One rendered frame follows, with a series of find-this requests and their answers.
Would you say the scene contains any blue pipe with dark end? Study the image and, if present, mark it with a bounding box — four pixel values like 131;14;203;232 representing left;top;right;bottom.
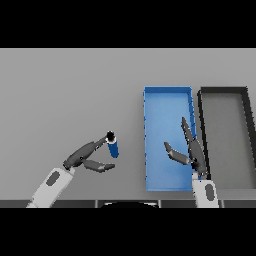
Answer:
105;130;120;159

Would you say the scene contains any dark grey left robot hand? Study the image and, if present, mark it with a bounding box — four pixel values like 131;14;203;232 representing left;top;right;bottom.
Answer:
62;135;116;174

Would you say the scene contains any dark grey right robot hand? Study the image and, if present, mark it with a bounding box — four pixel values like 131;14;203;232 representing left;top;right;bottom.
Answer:
163;116;209;178

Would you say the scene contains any dark grey bin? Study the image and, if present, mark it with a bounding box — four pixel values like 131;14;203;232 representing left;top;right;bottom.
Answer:
196;86;256;192

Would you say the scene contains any blue bin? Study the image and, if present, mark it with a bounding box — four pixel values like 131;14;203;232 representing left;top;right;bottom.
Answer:
142;85;198;193

